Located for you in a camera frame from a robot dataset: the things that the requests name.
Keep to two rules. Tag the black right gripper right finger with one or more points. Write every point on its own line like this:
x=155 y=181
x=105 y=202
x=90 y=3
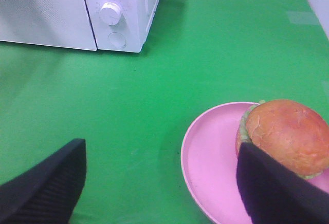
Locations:
x=273 y=194

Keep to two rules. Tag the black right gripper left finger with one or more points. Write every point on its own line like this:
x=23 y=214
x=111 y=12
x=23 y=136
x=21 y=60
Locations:
x=49 y=191

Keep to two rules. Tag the white microwave door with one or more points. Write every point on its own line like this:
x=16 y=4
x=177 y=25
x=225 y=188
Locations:
x=57 y=23

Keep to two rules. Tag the burger with lettuce and cheese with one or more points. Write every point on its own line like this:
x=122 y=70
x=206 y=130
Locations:
x=288 y=131

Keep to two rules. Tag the pink round plate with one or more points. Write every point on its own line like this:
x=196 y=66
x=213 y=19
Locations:
x=209 y=163

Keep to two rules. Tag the white microwave knob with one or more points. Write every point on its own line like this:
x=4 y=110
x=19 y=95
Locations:
x=110 y=13

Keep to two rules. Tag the round door release button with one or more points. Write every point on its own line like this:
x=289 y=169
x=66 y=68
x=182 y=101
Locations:
x=117 y=40

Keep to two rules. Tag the white microwave oven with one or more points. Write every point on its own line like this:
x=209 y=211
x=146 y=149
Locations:
x=135 y=23

